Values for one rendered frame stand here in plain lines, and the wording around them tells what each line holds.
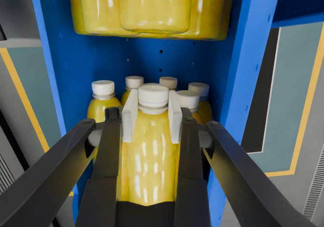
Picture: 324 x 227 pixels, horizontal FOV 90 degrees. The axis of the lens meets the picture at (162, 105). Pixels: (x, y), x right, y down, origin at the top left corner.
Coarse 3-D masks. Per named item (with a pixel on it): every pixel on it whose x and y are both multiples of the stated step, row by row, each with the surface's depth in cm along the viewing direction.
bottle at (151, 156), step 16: (144, 112) 20; (160, 112) 20; (144, 128) 19; (160, 128) 19; (128, 144) 20; (144, 144) 19; (160, 144) 19; (176, 144) 21; (128, 160) 22; (144, 160) 20; (160, 160) 20; (128, 176) 23; (144, 176) 20; (160, 176) 20; (128, 192) 24; (144, 192) 21; (160, 192) 21
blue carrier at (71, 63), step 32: (32, 0) 18; (64, 0) 24; (256, 0) 12; (64, 32) 24; (256, 32) 13; (64, 64) 25; (96, 64) 32; (128, 64) 37; (160, 64) 38; (192, 64) 36; (224, 64) 29; (256, 64) 15; (64, 96) 25; (224, 96) 15; (64, 128) 25
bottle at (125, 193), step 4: (124, 144) 25; (124, 148) 25; (124, 152) 25; (124, 156) 25; (124, 160) 25; (124, 164) 25; (124, 168) 25; (124, 172) 26; (124, 176) 26; (124, 180) 26; (124, 184) 26; (124, 188) 27; (124, 192) 27; (124, 196) 27; (124, 200) 28; (128, 200) 28
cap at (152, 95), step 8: (144, 88) 20; (152, 88) 20; (160, 88) 20; (144, 96) 19; (152, 96) 18; (160, 96) 19; (168, 96) 20; (144, 104) 19; (152, 104) 19; (160, 104) 19
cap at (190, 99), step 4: (176, 92) 25; (180, 92) 26; (184, 92) 26; (188, 92) 26; (192, 92) 26; (180, 96) 24; (184, 96) 24; (188, 96) 24; (192, 96) 24; (196, 96) 24; (180, 100) 24; (184, 100) 24; (188, 100) 24; (192, 100) 24; (196, 100) 24; (180, 104) 24; (184, 104) 24; (188, 104) 24; (192, 104) 24; (196, 104) 24
